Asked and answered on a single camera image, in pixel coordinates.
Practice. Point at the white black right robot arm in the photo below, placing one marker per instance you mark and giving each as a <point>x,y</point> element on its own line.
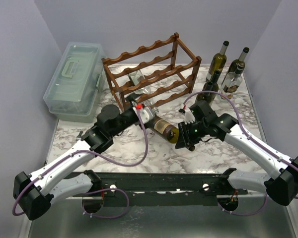
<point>280,179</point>

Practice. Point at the green bottle brown label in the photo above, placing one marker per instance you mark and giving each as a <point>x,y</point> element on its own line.
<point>165,129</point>

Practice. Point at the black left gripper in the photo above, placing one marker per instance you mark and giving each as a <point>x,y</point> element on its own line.
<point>132,102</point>

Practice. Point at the clear bottle black cap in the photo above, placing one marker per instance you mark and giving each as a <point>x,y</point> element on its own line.
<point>231,82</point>

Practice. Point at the green bottle silver foil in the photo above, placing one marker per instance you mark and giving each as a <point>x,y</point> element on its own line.
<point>236,62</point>
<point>218,61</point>

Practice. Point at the dark green wine bottle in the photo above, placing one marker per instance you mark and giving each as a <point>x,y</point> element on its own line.
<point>214,80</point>
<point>206,96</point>

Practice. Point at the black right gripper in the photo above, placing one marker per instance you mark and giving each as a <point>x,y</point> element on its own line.
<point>185,136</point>

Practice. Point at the black metal base rail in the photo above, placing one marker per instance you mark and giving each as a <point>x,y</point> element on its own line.
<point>141,189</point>

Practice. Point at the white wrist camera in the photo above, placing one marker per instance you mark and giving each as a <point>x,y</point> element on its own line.
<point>145,113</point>
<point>188,115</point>

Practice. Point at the translucent green plastic toolbox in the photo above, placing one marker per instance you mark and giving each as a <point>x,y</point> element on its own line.
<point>74,91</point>

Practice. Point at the brown wooden wine rack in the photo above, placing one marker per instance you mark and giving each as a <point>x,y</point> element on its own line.
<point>187,73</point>

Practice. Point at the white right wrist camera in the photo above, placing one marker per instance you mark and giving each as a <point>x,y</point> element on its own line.
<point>188,115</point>

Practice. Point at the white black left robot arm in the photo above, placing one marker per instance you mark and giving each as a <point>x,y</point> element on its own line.
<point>34,193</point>

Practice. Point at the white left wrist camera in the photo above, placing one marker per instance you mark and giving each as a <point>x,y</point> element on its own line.
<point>145,113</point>

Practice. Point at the clear glass wine bottle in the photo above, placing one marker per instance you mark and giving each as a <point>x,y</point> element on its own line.
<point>136,77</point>

